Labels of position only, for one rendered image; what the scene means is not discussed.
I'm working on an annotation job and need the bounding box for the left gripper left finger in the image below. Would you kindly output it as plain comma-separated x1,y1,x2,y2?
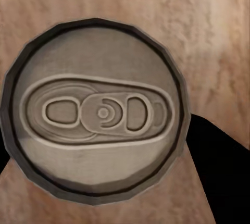
0,130,11,174

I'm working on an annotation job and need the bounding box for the can of soda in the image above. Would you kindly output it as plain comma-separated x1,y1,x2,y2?
0,16,191,208

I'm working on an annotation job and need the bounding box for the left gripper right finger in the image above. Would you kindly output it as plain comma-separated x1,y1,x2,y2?
186,114,250,224

